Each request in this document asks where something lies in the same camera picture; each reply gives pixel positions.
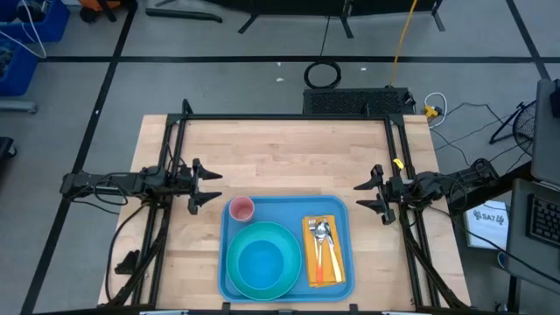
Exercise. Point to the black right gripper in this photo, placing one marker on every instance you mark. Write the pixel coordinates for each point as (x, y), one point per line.
(394, 190)

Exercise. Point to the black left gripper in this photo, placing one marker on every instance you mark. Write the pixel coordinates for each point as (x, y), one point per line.
(188, 184)

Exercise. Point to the pink plastic cup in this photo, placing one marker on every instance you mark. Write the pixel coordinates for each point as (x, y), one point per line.
(241, 209)

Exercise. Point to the yellow cloth napkin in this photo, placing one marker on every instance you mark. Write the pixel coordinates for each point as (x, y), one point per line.
(328, 277)

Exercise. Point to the teal bowl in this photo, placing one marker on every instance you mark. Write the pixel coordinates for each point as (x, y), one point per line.
(262, 262)

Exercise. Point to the yellow tag on arm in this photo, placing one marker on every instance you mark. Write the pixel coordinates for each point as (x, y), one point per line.
(397, 163)

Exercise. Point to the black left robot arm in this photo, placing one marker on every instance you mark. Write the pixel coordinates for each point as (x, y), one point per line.
(100, 181)

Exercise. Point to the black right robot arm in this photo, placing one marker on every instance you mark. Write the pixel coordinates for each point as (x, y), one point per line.
(459, 179)

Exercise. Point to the blue plastic tray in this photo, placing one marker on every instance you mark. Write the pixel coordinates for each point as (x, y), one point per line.
(289, 210)

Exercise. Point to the black perforated computer case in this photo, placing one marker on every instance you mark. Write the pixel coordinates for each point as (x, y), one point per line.
(350, 101)

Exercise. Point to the yellow plug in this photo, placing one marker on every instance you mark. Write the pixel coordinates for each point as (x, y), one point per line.
(431, 112)

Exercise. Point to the white printed paper box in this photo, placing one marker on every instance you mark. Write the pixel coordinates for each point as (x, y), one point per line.
(485, 232)

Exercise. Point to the black desk beam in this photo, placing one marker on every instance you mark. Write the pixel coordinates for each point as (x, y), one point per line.
(507, 186)

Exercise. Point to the grey desk with keyboard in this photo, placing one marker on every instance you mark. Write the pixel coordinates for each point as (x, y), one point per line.
(520, 262)

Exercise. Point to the long black bar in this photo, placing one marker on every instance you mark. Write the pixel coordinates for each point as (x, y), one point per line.
(184, 14)

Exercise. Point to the black keyboard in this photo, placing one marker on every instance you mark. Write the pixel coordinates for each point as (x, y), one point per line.
(544, 221)

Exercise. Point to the black standing panel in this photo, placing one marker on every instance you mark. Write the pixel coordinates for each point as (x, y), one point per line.
(306, 5)

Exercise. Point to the black object at floor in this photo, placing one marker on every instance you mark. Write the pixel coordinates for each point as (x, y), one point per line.
(6, 146)

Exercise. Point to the grey floor bar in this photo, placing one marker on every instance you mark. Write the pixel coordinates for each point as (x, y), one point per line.
(17, 107)

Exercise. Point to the orange and black object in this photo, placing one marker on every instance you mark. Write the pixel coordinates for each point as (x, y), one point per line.
(94, 4)

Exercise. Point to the small blue storage bin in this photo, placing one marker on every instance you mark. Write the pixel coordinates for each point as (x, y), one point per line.
(22, 74)

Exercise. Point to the large blue storage bin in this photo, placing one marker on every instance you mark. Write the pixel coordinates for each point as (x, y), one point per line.
(57, 26)

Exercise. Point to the black aluminium table frame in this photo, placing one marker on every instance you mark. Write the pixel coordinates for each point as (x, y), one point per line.
(284, 116)

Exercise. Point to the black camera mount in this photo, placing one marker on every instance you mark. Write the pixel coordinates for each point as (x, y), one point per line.
(128, 262)

